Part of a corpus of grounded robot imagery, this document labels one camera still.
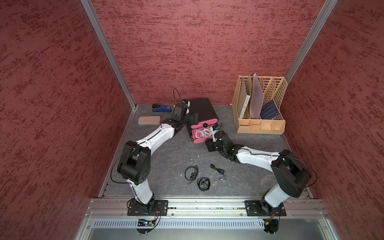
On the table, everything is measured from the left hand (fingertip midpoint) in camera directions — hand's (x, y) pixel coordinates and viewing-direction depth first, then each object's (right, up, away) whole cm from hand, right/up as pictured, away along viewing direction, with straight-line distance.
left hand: (191, 118), depth 91 cm
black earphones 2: (+17, -32, -5) cm, 36 cm away
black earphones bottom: (+7, -37, -10) cm, 39 cm away
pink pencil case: (-33, -2, +21) cm, 39 cm away
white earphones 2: (+9, -9, +3) cm, 13 cm away
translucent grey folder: (+47, +15, +14) cm, 51 cm away
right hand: (+10, -16, -1) cm, 18 cm away
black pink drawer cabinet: (+10, +1, +1) cm, 10 cm away
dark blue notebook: (+55, +5, +12) cm, 56 cm away
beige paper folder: (+34, +18, -1) cm, 38 cm away
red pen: (+31, +12, +33) cm, 47 cm away
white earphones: (+4, -10, +3) cm, 11 cm away
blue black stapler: (-28, +9, +26) cm, 39 cm away
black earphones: (0, -32, -6) cm, 33 cm away
